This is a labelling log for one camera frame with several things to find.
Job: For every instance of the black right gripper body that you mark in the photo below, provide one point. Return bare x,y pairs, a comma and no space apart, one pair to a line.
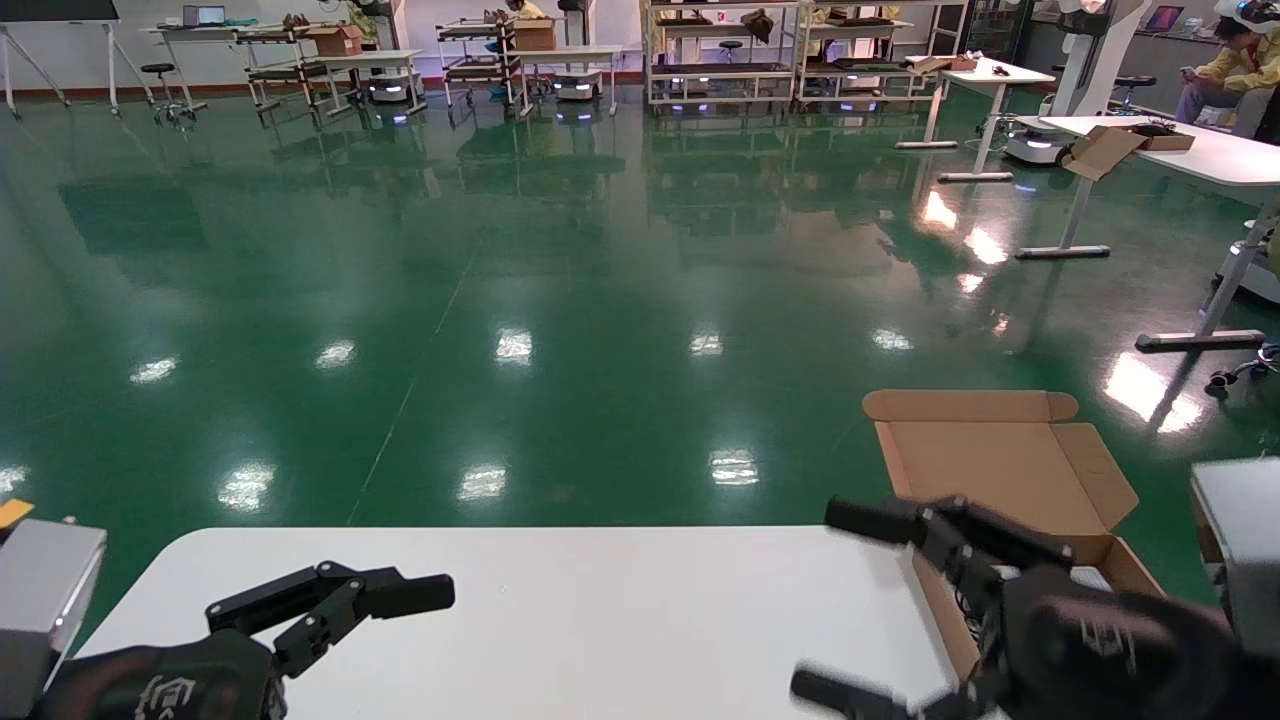
1110,640

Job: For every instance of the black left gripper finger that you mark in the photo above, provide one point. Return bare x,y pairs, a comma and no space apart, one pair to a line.
400,592

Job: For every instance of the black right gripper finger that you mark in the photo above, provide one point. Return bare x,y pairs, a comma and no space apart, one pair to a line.
860,695
950,535

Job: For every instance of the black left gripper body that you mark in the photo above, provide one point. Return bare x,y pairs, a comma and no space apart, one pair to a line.
150,680

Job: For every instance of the brown cardboard storage box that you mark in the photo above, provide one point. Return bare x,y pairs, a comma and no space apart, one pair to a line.
1000,460

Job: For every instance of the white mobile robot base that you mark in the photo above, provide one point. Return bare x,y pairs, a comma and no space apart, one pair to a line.
578,87
1258,280
392,92

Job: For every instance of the open brown cardboard box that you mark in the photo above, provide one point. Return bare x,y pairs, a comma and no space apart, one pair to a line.
1105,150

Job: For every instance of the yellow tag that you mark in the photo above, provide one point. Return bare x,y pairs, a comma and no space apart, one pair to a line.
14,512

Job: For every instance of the chrome chair wheel base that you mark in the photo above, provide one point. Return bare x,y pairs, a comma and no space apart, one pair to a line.
1245,370

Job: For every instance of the large white desk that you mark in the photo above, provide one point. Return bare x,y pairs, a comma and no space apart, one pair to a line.
1225,155

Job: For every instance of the white shelf rack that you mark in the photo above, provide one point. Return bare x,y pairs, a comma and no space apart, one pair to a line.
880,65
720,68

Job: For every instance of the black round stool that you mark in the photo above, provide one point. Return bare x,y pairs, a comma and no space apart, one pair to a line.
1133,81

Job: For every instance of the white standing robot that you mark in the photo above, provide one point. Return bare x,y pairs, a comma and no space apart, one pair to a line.
1085,60

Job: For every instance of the metal trolley rack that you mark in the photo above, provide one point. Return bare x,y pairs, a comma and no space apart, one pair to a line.
285,70
480,65

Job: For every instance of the seated person with white helmet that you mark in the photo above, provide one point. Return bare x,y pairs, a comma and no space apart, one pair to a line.
1235,75

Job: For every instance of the open laptop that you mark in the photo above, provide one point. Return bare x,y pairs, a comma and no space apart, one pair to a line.
1165,17

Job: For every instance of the person in yellow clothes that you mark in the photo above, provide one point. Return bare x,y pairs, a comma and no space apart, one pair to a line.
365,20
525,8

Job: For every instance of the black wheeled stool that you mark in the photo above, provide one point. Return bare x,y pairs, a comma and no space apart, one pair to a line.
160,70

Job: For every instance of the grey laptop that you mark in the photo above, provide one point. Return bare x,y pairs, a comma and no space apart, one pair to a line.
204,14

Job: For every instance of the black screen on tripod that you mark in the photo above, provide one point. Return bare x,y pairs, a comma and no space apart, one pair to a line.
55,8

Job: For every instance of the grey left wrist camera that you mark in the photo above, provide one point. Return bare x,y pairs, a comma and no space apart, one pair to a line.
45,590

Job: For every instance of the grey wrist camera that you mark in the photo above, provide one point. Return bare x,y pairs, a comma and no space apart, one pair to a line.
45,590
1245,540

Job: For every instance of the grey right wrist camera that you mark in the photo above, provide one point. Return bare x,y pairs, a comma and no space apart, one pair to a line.
1245,540

